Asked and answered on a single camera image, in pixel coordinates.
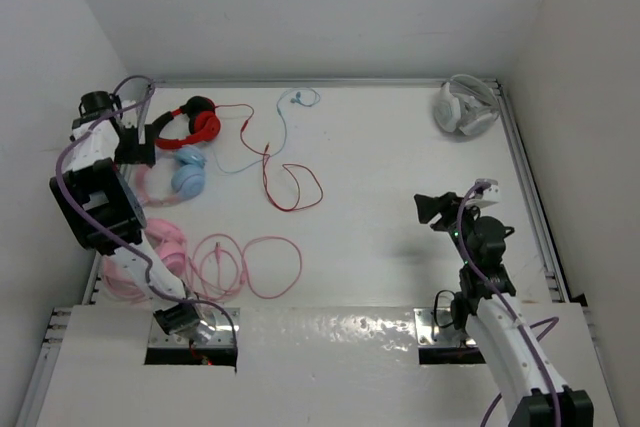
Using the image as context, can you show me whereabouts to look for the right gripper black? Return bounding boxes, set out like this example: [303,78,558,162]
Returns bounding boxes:
[414,191,479,266]

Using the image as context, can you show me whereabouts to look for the blue pink cat-ear headphones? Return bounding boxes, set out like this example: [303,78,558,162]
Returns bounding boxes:
[134,145,206,207]

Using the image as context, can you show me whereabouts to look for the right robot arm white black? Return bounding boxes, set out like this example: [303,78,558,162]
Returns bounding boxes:
[414,180,595,426]

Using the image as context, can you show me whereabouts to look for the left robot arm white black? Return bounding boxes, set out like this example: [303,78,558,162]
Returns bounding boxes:
[49,91,221,344]

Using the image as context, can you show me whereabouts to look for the red black headphones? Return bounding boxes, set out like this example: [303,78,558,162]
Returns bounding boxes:
[151,96,221,150]

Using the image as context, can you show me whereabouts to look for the white grey headphones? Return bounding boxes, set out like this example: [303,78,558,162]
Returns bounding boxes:
[432,74,500,137]

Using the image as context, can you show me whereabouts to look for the white front cover board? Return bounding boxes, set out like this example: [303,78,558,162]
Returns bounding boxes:
[34,303,621,427]

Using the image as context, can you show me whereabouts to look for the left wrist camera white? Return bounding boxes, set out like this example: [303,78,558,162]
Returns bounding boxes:
[120,98,150,131]

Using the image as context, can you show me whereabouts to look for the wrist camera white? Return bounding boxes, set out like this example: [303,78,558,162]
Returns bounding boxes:
[120,98,150,131]
[471,179,501,209]

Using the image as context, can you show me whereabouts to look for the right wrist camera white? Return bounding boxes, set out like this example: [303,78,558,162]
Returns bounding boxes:
[471,179,501,209]

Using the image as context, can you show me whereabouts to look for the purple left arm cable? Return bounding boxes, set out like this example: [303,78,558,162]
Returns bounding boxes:
[54,75,239,348]

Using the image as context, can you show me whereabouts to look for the pink headphone cable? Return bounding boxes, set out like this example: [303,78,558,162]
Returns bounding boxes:
[185,233,303,301]

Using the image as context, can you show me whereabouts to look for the aluminium frame rail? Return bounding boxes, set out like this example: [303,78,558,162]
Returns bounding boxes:
[14,77,601,427]

